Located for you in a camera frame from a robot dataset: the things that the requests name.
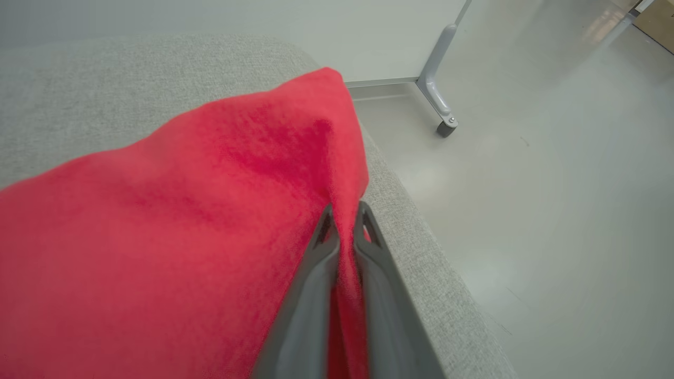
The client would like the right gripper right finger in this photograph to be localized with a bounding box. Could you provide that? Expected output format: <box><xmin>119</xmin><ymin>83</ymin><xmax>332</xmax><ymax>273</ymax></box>
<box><xmin>352</xmin><ymin>201</ymin><xmax>446</xmax><ymax>379</ymax></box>

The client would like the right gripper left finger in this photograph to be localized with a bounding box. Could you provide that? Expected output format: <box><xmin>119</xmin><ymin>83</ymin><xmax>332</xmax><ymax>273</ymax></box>
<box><xmin>252</xmin><ymin>203</ymin><xmax>341</xmax><ymax>379</ymax></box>

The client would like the grey fabric sofa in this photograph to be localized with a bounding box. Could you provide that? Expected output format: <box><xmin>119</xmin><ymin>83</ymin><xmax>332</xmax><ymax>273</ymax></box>
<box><xmin>0</xmin><ymin>34</ymin><xmax>519</xmax><ymax>379</ymax></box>

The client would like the grey partition leg with caster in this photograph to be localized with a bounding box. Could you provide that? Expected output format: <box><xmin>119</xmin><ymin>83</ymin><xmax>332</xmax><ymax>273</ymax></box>
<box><xmin>416</xmin><ymin>0</ymin><xmax>473</xmax><ymax>138</ymax></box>

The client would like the red Bulls 23 jersey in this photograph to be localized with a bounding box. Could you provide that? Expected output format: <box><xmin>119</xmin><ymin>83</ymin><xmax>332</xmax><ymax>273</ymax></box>
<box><xmin>0</xmin><ymin>67</ymin><xmax>370</xmax><ymax>379</ymax></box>

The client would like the brown wooden board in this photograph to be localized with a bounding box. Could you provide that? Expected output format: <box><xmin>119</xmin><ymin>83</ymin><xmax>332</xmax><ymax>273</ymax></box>
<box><xmin>632</xmin><ymin>0</ymin><xmax>674</xmax><ymax>55</ymax></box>

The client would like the grey partition bottom rail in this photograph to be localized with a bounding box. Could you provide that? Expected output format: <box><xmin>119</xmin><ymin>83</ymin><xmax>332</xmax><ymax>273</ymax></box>
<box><xmin>345</xmin><ymin>77</ymin><xmax>420</xmax><ymax>89</ymax></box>

